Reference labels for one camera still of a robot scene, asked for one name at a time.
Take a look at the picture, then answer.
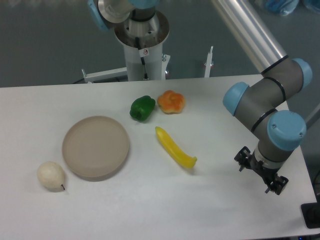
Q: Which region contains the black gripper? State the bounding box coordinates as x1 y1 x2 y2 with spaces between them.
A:
234 146 289 195

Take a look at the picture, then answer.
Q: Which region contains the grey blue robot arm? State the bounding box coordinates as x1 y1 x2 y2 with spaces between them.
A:
87 0 312 193

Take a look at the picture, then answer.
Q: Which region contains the yellow banana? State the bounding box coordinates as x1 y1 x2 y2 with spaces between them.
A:
155 126 198 169

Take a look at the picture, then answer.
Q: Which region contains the black device at table edge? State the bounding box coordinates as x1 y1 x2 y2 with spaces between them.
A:
300 202 320 229

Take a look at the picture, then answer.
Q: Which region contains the orange flower-shaped bread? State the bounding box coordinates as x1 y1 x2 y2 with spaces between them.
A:
157 90 186 114

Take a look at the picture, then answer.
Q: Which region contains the green bell pepper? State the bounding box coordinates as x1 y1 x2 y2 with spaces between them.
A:
129 95 156 122

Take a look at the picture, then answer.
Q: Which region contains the blue plastic bag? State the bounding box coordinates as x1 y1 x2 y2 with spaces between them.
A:
261 0 320 17

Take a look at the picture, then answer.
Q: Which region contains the beige round plate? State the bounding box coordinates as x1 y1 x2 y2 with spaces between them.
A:
62 116 130 182

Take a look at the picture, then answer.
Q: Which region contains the pale white pear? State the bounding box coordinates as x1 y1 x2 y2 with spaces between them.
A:
36 161 66 192

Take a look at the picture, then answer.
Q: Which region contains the white right bracket post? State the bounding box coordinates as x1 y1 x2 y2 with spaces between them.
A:
204 46 214 78

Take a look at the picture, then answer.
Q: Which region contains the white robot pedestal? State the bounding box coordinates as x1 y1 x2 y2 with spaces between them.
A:
114 10 170 82

